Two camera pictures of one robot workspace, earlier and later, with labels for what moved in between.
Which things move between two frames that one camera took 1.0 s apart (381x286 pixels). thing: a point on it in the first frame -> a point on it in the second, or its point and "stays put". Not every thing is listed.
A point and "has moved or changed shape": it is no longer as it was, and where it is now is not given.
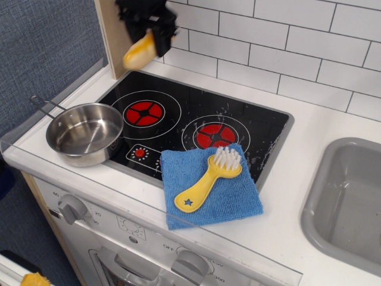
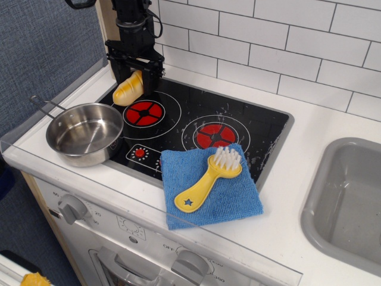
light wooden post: x=116 y=38 stays put
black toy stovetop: x=161 y=113 stays put
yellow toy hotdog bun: x=140 y=53 has moved or changed shape
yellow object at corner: x=34 y=279 stays put
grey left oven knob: x=72 y=208 stays put
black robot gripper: x=139 y=14 -> x=137 y=46
